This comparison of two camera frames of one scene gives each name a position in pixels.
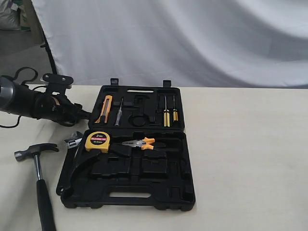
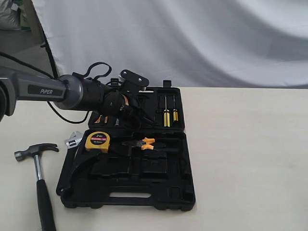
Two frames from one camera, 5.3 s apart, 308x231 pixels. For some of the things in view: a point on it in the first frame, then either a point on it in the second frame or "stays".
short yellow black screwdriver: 175,112 stays
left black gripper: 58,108 → 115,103
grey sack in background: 9,17 stays
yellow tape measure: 97,140 stays
